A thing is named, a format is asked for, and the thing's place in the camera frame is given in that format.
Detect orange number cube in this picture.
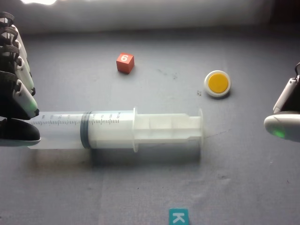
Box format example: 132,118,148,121
116,52,135,75

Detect yellow button with white rim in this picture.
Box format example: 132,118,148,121
203,69,232,97

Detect teal letter K block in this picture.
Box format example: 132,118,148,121
168,208,189,225

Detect grey table cloth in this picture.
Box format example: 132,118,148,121
0,25,300,225

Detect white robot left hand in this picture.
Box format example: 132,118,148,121
0,11,42,148

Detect large clear plastic syringe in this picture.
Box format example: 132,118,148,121
27,107,204,153

